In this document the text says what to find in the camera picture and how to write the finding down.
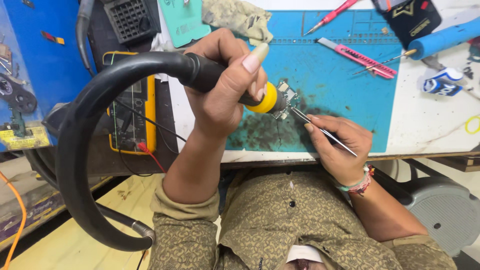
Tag pink pen tool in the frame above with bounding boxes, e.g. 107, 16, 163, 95
303, 0, 359, 37

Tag patterned olive shirt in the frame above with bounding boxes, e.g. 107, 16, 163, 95
147, 168, 459, 270

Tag person's right hand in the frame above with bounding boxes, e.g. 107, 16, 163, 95
303, 114, 374, 187

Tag printed carton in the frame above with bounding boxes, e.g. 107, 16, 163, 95
0, 175, 114, 253

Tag person's left hand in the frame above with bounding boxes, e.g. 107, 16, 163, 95
183, 28, 270, 142

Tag black hot air hose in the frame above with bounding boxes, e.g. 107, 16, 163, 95
65, 51, 196, 252

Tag dirty beige cloth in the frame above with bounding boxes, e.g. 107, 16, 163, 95
201, 0, 274, 47

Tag black probe lead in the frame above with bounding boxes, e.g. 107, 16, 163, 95
112, 97, 188, 178

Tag blue tool board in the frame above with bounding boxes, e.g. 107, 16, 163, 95
0, 0, 99, 153

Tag blue white squeezed tube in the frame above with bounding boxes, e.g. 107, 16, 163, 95
419, 67, 466, 97

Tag yellow multimeter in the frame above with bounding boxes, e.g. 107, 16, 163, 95
102, 51, 157, 155

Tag black box gold print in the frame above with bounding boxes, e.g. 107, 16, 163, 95
371, 0, 443, 50

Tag beaded wrist bracelets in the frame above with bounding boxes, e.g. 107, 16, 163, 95
335, 164, 376, 196

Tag thick black hose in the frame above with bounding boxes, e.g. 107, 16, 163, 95
76, 0, 97, 77

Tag red probe lead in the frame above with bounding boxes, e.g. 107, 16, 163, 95
137, 142, 167, 174

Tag black grid fan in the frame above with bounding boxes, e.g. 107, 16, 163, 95
103, 0, 162, 46

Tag black yellow hot air handle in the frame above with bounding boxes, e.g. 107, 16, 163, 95
183, 52, 287, 115

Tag steel tweezers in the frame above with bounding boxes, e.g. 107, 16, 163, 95
290, 107, 359, 158

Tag small circuit board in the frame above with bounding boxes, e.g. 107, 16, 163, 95
271, 80, 301, 121

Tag yellow rubber band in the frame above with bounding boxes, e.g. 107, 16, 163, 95
464, 115, 480, 135

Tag pink utility knife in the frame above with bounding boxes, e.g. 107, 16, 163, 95
317, 37, 398, 80

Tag blue handled tool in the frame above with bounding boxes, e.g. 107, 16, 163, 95
352, 16, 480, 76

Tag teal phone case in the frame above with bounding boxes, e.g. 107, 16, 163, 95
157, 0, 212, 49

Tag grey plastic stool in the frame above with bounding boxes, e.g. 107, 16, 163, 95
403, 175, 480, 258

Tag blue silicone work mat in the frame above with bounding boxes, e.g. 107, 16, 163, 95
225, 10, 403, 153

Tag orange cable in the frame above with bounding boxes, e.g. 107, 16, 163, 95
0, 170, 28, 270

